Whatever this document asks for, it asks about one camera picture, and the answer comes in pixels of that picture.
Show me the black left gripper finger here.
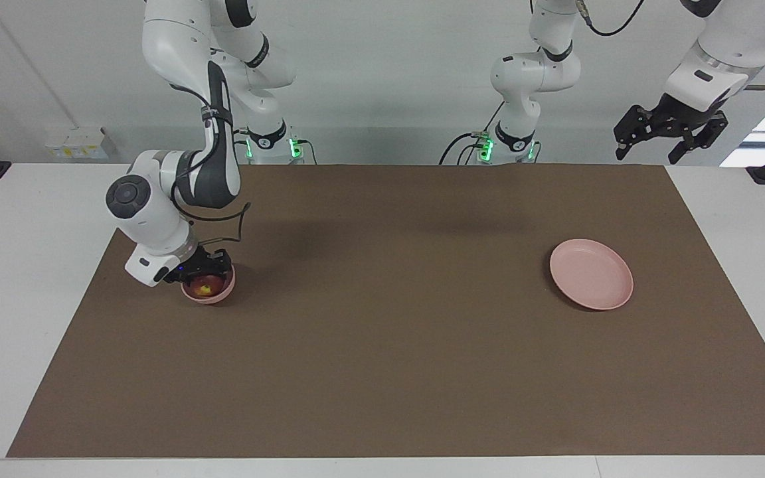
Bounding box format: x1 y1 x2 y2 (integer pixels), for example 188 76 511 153
614 104 653 161
668 112 729 165

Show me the dark red apple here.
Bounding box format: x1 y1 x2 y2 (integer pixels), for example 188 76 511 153
187 272 227 297

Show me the pink bowl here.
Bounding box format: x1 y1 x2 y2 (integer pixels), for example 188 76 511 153
180 262 237 305

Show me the pink plate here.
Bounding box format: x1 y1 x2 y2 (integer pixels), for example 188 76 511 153
549 238 635 311

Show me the brown table mat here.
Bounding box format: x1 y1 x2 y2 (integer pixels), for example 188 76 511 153
6 163 765 459

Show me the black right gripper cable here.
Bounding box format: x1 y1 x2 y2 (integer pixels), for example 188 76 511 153
170 83 252 248

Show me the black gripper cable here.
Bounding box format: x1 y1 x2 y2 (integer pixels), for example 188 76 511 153
575 0 765 90
170 83 252 248

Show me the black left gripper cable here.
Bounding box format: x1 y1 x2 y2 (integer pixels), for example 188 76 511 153
575 0 765 90

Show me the white wall socket box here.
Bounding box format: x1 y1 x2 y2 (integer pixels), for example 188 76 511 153
46 127 110 160

